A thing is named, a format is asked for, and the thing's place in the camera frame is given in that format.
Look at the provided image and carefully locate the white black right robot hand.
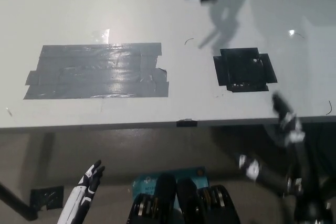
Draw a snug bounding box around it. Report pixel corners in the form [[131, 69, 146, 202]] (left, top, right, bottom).
[[238, 91, 307, 183]]

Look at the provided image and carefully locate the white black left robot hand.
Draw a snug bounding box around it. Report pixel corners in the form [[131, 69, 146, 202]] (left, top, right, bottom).
[[57, 159, 106, 224]]

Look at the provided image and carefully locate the black tape patch on floor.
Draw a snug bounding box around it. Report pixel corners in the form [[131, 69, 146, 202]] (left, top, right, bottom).
[[29, 185, 65, 208]]

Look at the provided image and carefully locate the black table leg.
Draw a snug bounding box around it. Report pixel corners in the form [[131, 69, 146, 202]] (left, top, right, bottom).
[[0, 174, 39, 221]]

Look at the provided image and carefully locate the black tape square patch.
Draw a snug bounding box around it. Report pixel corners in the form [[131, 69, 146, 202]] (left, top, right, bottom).
[[213, 47, 278, 93]]

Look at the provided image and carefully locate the small black tape strip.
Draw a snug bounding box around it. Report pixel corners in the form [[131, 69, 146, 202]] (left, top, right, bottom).
[[176, 119, 198, 128]]

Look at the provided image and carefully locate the grey duct tape patch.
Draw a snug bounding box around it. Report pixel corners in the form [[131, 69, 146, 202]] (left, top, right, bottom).
[[23, 42, 170, 100]]

